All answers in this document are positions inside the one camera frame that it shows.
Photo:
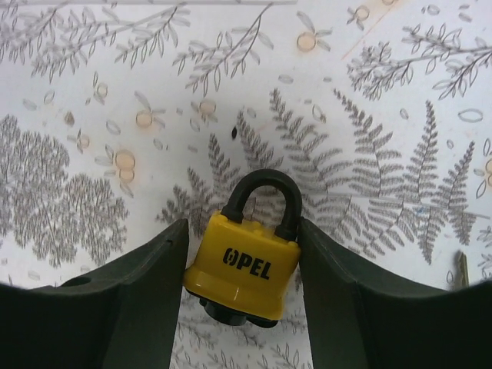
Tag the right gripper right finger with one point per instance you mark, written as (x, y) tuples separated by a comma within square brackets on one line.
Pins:
[(360, 315)]

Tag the yellow padlock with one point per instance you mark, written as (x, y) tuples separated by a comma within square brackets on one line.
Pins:
[(242, 269)]

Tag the floral table mat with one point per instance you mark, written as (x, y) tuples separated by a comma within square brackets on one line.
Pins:
[(119, 118)]

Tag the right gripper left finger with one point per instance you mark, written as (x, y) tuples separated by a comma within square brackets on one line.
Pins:
[(120, 315)]

